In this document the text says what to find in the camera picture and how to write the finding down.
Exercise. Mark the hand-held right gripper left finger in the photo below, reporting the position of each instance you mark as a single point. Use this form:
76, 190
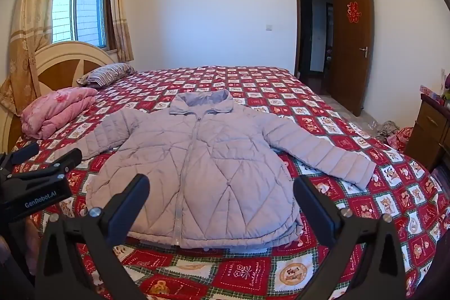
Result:
129, 210

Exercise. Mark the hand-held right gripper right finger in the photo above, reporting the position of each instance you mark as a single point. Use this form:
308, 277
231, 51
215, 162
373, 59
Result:
316, 212

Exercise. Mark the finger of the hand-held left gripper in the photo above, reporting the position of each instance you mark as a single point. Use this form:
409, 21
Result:
65, 159
24, 151

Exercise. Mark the pale pink quilted jacket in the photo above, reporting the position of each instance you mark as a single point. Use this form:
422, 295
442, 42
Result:
211, 163

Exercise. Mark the grey clothes pile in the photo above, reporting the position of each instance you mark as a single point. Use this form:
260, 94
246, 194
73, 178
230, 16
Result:
386, 129

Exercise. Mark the folded pink floral quilt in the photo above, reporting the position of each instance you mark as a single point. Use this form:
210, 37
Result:
56, 110

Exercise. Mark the red checked printed blanket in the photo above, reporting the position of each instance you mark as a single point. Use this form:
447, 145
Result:
386, 201

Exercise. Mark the cream wooden bed headboard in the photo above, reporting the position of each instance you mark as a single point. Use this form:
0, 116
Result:
63, 68

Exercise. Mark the striped pillow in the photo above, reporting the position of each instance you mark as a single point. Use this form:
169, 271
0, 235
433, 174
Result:
105, 73

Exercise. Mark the wide beige patterned curtain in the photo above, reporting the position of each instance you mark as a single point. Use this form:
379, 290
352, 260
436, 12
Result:
31, 22

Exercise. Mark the brown wooden cabinet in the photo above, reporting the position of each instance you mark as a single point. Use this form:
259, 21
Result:
429, 131

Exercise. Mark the brown wooden door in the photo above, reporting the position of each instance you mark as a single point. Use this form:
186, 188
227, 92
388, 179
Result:
351, 75

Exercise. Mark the narrow beige patterned curtain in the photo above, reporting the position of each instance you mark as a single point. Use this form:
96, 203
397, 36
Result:
121, 4

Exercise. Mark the pink box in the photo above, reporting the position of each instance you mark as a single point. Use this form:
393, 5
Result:
430, 93

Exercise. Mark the red paper door decoration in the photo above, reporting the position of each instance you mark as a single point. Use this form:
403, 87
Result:
353, 11

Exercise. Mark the brown door frame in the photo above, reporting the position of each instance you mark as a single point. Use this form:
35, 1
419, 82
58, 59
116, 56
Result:
297, 22

